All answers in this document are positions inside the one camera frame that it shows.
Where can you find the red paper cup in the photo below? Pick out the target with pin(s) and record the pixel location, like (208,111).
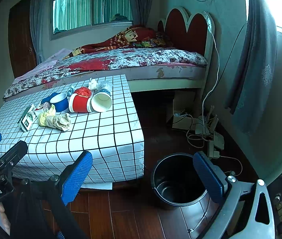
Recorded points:
(80,104)

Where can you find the person's left hand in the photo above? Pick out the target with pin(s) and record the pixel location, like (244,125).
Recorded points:
(4,221)

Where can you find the black trash bin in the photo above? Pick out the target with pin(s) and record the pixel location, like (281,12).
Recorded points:
(175,181)

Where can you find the red patterned blanket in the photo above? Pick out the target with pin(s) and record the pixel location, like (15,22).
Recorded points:
(136,36)

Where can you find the white paper cup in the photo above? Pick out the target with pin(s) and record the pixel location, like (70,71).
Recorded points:
(102,100)

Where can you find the red heart headboard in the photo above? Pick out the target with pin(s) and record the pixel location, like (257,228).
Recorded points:
(192,33)

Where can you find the white power strip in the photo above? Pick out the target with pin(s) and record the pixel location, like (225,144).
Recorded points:
(215,146)

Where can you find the bed with floral sheet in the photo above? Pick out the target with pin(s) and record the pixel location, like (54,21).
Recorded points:
(101,61)

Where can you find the blue cloth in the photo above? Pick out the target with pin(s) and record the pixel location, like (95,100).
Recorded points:
(48,98)

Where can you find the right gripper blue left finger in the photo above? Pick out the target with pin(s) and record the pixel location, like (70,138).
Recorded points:
(74,175)

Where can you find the white grid tablecloth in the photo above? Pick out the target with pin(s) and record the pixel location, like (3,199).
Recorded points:
(114,138)

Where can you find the green milk carton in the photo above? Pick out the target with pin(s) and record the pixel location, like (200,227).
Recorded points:
(27,118)

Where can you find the red plastic bag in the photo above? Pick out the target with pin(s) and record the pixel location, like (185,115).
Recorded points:
(83,91)

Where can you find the blue paper cup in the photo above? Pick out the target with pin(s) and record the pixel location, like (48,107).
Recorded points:
(60,101)

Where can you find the clear plastic bag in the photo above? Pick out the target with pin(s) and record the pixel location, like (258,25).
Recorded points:
(105,86)

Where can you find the white tissue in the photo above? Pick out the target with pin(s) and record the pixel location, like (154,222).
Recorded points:
(92,85)

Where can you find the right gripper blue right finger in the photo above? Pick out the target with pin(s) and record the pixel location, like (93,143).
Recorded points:
(212,177)

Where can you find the blue grey curtain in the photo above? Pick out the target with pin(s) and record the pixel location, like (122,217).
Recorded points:
(252,83)

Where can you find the brown wooden door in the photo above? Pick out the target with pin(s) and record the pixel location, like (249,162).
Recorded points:
(21,51)

